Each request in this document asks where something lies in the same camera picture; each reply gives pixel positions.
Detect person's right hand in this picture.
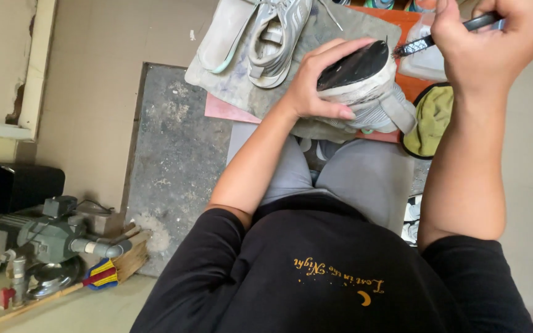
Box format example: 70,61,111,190
431,0,533,94

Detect person's left hand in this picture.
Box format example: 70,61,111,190
280,38,378,123

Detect black handled brush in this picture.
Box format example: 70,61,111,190
391,12,504,60

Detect grey sneaker with black sole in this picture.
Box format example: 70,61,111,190
315,39,418,136

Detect orange board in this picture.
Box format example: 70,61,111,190
345,5,436,103

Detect clear plastic container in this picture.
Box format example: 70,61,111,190
398,12,448,83

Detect row of colourful shoes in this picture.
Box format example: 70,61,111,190
331,0,437,13

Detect yellow-green cloth with black rim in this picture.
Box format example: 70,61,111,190
399,82,455,161

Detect grey laced sneaker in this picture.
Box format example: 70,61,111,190
246,0,344,89

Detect person's grey trousers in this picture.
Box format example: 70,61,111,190
226,121,416,234

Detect white shoe under legs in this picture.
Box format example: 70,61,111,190
401,194,424,246

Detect dirty grey cloth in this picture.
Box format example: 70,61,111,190
184,0,403,143

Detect white shoe insole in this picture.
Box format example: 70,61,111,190
196,0,259,75

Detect pink sheet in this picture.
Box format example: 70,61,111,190
204,92,402,144

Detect person's black shirt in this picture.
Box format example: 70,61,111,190
130,193,533,333

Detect grey floor mat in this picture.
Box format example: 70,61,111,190
124,62,236,278

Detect broom with striped binding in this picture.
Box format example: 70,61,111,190
0,228,152,333

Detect green water pump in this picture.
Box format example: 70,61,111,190
0,195,134,310

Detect black box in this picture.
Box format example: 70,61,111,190
0,160,66,215

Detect shiny metal lid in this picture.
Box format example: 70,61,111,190
25,256,83,300

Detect white wooden frame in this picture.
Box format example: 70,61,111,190
0,0,58,142

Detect red valve handle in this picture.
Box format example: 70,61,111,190
0,287,17,310

